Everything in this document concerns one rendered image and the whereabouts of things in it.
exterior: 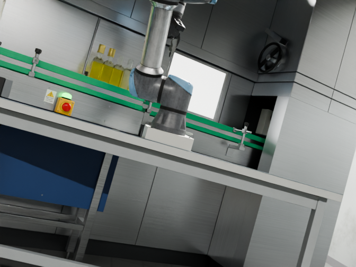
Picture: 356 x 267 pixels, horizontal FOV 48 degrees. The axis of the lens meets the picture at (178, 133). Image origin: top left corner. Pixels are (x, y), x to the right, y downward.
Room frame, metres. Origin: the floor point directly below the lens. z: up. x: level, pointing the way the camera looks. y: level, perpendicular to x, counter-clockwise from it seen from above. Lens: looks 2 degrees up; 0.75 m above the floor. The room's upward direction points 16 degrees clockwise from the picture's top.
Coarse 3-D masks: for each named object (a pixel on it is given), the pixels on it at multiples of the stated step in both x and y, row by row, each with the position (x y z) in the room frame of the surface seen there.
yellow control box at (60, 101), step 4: (56, 100) 1.84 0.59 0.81; (60, 100) 1.79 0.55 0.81; (64, 100) 1.79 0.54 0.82; (68, 100) 1.80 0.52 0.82; (56, 104) 1.81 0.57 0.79; (60, 104) 1.79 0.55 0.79; (72, 104) 1.81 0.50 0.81; (56, 108) 1.79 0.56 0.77; (60, 108) 1.79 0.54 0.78; (72, 108) 1.82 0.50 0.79; (60, 112) 1.79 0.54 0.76; (64, 112) 1.80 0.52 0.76; (68, 112) 1.81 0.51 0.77
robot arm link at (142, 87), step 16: (160, 0) 1.44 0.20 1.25; (176, 0) 1.46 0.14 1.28; (160, 16) 1.48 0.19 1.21; (160, 32) 1.52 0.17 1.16; (144, 48) 1.57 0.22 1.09; (160, 48) 1.55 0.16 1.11; (144, 64) 1.58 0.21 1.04; (160, 64) 1.60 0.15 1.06; (144, 80) 1.59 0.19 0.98; (160, 80) 1.61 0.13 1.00; (144, 96) 1.64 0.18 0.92
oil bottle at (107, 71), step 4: (108, 60) 2.08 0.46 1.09; (104, 64) 2.06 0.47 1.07; (108, 64) 2.06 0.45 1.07; (112, 64) 2.08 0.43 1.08; (104, 68) 2.06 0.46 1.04; (108, 68) 2.07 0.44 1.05; (112, 68) 2.08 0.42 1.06; (104, 72) 2.06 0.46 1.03; (108, 72) 2.07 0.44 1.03; (112, 72) 2.08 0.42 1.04; (100, 76) 2.06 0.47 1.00; (104, 76) 2.06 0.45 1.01; (108, 76) 2.07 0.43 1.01; (100, 80) 2.06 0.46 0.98; (104, 80) 2.06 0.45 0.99; (108, 80) 2.07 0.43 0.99
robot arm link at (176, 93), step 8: (168, 80) 1.62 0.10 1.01; (176, 80) 1.60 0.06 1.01; (184, 80) 1.61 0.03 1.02; (160, 88) 1.61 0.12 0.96; (168, 88) 1.60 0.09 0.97; (176, 88) 1.60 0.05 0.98; (184, 88) 1.60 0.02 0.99; (192, 88) 1.64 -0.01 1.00; (160, 96) 1.62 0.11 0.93; (168, 96) 1.61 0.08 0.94; (176, 96) 1.60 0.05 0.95; (184, 96) 1.61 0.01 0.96; (168, 104) 1.61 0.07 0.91; (176, 104) 1.61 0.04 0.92; (184, 104) 1.62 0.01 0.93
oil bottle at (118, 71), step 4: (116, 68) 2.09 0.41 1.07; (120, 68) 2.10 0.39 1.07; (116, 72) 2.09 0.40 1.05; (120, 72) 2.10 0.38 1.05; (112, 76) 2.08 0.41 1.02; (116, 76) 2.09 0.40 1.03; (120, 76) 2.10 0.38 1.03; (112, 80) 2.08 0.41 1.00; (116, 80) 2.09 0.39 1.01; (120, 80) 2.10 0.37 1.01; (112, 84) 2.09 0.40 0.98; (116, 84) 2.10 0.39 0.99
